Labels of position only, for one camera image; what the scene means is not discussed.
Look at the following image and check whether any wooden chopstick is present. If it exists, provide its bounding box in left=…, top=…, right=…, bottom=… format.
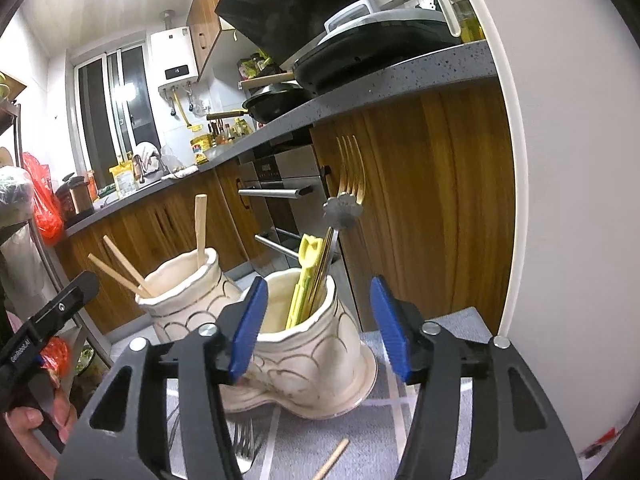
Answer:
left=88, top=254, right=151, bottom=299
left=194, top=194, right=207, bottom=266
left=103, top=235, right=153, bottom=298
left=312, top=438, right=349, bottom=480

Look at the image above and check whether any yellow plastic fork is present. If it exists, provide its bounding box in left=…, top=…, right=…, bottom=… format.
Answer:
left=285, top=234, right=326, bottom=330

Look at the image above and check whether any silver fork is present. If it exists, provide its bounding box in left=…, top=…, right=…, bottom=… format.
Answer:
left=228, top=418, right=267, bottom=474

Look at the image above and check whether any gold fork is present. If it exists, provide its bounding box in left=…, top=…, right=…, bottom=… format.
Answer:
left=306, top=136, right=367, bottom=314

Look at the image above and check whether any silver flower spoon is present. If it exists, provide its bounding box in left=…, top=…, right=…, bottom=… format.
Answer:
left=319, top=192, right=363, bottom=281

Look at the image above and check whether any person left hand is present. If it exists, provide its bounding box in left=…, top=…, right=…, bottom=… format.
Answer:
left=4, top=388, right=77, bottom=479

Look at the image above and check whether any cream ceramic utensil holder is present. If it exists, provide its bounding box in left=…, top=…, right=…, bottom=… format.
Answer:
left=134, top=248, right=378, bottom=419

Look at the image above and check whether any red plastic bag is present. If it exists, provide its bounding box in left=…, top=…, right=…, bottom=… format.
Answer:
left=23, top=152, right=65, bottom=247

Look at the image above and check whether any yellow food package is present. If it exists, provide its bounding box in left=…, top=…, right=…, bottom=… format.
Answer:
left=108, top=160, right=138, bottom=200

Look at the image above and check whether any grey striped table cloth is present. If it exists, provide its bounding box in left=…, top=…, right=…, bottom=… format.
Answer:
left=159, top=306, right=494, bottom=480

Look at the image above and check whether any stainless steel oven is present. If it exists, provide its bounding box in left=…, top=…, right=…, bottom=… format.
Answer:
left=238, top=145, right=326, bottom=276

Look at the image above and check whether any yellow oil bottle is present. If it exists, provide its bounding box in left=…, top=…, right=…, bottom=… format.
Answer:
left=190, top=125, right=213, bottom=165

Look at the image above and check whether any black wok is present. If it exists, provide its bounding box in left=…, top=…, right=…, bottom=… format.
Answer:
left=206, top=81, right=311, bottom=125

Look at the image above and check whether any white water heater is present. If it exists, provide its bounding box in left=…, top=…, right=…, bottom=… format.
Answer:
left=150, top=26, right=198, bottom=93

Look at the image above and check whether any black electric griddle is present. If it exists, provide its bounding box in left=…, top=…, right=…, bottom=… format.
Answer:
left=292, top=0, right=460, bottom=96

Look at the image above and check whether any white oil dispenser bottle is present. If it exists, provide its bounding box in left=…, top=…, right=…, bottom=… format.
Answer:
left=437, top=0, right=485, bottom=44

